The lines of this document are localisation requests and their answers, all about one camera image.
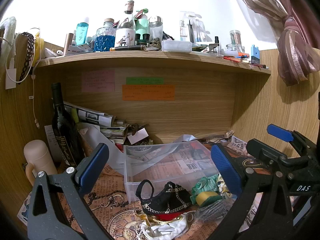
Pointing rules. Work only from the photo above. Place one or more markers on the pink sticky note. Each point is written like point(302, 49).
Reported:
point(98, 81)

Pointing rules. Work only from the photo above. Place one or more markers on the clear plastic lidded box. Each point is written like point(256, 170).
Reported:
point(176, 46)

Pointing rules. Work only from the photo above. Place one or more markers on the white paper tag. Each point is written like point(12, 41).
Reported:
point(138, 136)

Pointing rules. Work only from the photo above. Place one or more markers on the rolled newspaper stack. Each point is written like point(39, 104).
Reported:
point(111, 127)

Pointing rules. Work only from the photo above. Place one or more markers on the yellow green sponge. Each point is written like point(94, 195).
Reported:
point(206, 198)

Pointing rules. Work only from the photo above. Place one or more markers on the white drawstring cloth bag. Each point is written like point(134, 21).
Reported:
point(152, 228)

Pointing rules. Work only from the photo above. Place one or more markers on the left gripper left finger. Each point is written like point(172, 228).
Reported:
point(46, 217)

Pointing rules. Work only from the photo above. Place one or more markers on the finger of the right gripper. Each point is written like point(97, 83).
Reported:
point(280, 133)

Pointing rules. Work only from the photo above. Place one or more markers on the white charger with cable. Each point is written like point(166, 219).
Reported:
point(28, 68)

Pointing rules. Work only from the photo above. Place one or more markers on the green cloth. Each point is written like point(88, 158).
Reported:
point(204, 184)

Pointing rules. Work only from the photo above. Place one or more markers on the blue glass decanter bottle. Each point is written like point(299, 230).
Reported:
point(105, 36)

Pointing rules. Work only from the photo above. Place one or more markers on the white illustrated mug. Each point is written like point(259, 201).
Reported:
point(124, 37)

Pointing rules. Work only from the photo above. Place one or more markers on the grey knitted cloth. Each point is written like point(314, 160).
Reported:
point(214, 211)

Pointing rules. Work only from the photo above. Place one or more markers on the blue small box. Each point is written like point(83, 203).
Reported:
point(255, 55)

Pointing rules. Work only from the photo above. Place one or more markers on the mint green bottle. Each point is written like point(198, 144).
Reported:
point(142, 27)

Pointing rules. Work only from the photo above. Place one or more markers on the pink curtain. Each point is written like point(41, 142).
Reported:
point(297, 30)

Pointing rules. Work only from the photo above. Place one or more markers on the clear plastic storage bin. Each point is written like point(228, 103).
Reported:
point(183, 163)

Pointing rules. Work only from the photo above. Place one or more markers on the floral scrunchie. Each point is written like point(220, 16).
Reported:
point(223, 188)

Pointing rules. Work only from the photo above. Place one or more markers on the red cloth piece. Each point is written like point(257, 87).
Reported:
point(168, 216)

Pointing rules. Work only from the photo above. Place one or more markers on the light blue lotion bottle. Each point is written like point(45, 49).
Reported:
point(81, 32)

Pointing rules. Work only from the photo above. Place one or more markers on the green sticky note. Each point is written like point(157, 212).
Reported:
point(144, 81)

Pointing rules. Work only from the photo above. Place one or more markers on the vintage newspaper print mat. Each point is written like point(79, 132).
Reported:
point(109, 203)

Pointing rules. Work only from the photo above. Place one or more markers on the wooden shelf board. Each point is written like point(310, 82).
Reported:
point(152, 59)

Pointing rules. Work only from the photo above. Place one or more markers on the blue cartoon sticker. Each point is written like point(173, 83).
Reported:
point(23, 211)

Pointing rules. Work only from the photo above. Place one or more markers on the dark wine bottle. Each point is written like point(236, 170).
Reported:
point(65, 131)

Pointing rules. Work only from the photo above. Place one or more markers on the beige mug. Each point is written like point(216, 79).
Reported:
point(38, 159)

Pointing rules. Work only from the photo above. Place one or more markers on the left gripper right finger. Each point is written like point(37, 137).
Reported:
point(250, 192)

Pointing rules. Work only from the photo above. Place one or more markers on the tall corked glass bottle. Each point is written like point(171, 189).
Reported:
point(127, 20)

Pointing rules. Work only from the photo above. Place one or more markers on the glass jar with sticks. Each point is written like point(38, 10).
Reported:
point(236, 43)

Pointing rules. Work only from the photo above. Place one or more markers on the orange sticky note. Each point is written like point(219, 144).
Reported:
point(148, 92)

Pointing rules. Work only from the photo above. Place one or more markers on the black pouch with chain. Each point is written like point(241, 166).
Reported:
point(172, 199)

